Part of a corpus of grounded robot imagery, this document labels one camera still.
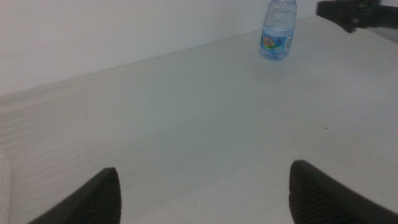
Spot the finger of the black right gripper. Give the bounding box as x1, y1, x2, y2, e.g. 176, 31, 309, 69
316, 0, 398, 34

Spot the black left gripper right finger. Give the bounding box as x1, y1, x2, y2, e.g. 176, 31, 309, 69
288, 159, 398, 224

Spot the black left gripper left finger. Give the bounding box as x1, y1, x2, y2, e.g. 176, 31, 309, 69
27, 167, 122, 224

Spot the clear water bottle blue cap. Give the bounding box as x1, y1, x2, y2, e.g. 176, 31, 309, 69
259, 0, 298, 62

